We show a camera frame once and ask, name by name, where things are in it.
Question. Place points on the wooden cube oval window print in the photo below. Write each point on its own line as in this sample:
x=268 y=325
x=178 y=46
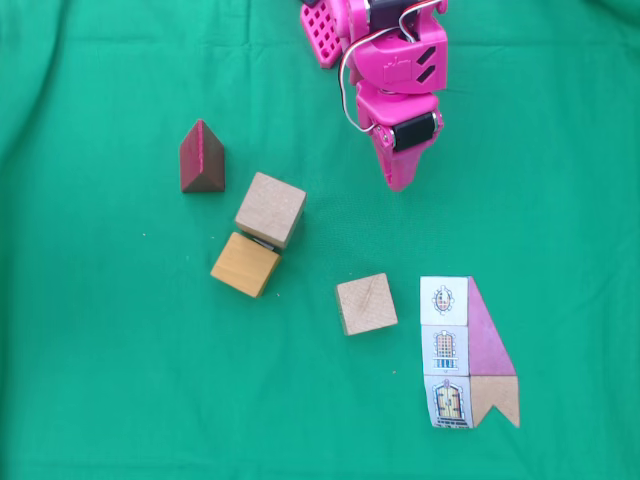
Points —
x=365 y=305

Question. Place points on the wooden cube balcony window print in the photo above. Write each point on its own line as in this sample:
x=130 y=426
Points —
x=270 y=207

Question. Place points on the yellow notched wooden block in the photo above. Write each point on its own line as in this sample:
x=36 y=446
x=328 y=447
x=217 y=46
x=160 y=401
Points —
x=242 y=267

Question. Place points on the red triangular wedge block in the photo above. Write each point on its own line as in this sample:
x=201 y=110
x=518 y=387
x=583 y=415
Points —
x=200 y=160

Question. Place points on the paper picture of house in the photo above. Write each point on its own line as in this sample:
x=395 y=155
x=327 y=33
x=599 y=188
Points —
x=445 y=345

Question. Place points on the green cloth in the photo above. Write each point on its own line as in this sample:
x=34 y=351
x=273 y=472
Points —
x=100 y=350

